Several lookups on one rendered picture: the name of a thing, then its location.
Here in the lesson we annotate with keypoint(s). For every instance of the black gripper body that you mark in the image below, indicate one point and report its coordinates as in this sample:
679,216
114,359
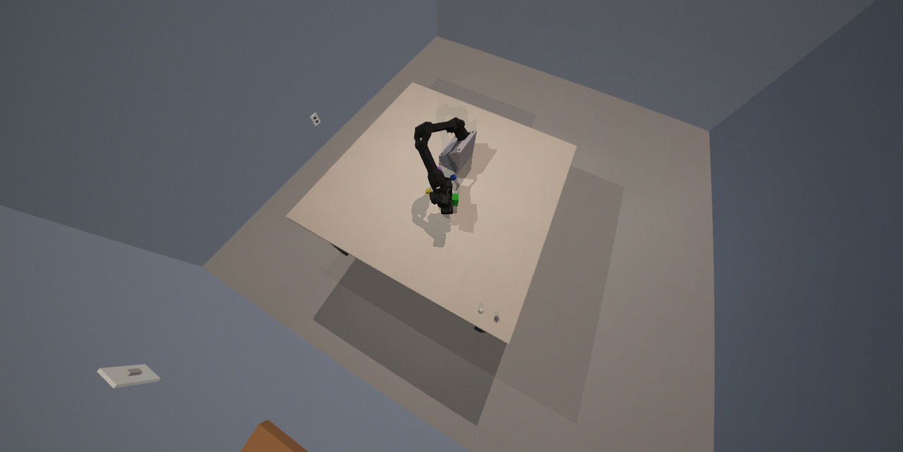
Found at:
448,210

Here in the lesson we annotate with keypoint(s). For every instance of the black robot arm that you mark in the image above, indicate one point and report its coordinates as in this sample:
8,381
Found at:
440,196

